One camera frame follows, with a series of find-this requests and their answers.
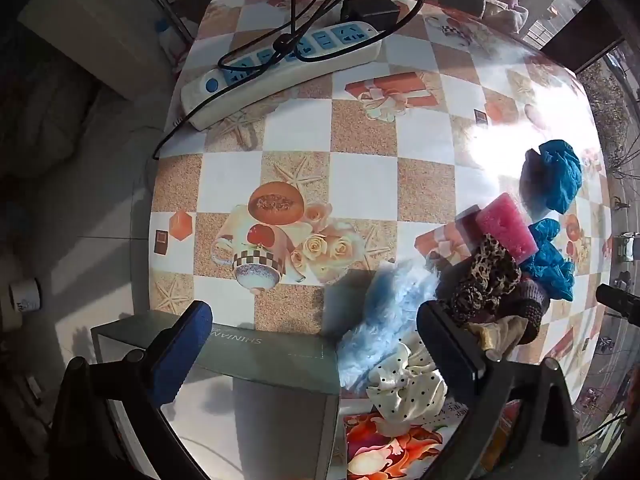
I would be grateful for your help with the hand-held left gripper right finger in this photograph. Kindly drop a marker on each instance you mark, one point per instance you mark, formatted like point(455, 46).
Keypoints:
point(450, 355)

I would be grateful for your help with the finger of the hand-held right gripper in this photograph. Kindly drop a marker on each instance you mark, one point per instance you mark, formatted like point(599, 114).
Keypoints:
point(622, 301)

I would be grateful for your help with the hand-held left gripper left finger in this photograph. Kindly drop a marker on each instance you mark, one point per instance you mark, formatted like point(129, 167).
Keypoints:
point(186, 347)

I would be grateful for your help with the white polka dot scrunchie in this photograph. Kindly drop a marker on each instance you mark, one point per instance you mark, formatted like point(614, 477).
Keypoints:
point(402, 390)

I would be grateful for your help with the grey-green cardboard box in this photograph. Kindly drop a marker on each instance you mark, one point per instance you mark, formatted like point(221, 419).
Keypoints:
point(270, 360)

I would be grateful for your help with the pink sponge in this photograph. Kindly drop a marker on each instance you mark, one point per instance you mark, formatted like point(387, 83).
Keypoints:
point(505, 225)

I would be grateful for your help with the beige cloth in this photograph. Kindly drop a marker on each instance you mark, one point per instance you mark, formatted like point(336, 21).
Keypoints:
point(500, 336)

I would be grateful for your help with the light blue fluffy cloth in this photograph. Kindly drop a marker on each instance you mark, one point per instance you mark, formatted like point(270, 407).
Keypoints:
point(385, 310)

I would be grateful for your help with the blue crumpled cloth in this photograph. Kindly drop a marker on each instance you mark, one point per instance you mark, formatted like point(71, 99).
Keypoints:
point(555, 175)
point(550, 265)

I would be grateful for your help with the leopard print scrunchie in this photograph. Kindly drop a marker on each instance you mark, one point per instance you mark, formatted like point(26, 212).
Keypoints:
point(485, 280)

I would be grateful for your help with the dark knitted hair band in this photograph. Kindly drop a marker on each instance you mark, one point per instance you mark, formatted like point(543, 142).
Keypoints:
point(531, 305)

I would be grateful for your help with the red printed carton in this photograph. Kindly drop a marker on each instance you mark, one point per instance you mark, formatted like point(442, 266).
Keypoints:
point(502, 435)

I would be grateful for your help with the floral printed box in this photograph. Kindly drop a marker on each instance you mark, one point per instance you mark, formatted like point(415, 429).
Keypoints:
point(380, 450)

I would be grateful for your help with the white cup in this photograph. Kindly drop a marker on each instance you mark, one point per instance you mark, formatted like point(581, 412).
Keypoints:
point(25, 296)

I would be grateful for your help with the printed checkered tablecloth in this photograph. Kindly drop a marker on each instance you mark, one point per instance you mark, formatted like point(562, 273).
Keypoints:
point(365, 180)

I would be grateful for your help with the white and blue power strip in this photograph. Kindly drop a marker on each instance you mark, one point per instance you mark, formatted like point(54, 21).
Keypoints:
point(240, 96)

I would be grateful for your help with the grey bedding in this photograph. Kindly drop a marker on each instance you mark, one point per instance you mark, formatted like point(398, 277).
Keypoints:
point(45, 110)

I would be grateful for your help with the white bottle with blue cap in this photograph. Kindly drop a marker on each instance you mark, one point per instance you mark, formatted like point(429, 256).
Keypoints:
point(167, 37)

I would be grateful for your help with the white cabinet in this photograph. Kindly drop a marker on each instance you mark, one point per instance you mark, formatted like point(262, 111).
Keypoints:
point(90, 25)

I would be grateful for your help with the black power adapter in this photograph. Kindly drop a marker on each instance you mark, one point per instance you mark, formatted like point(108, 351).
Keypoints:
point(372, 10)

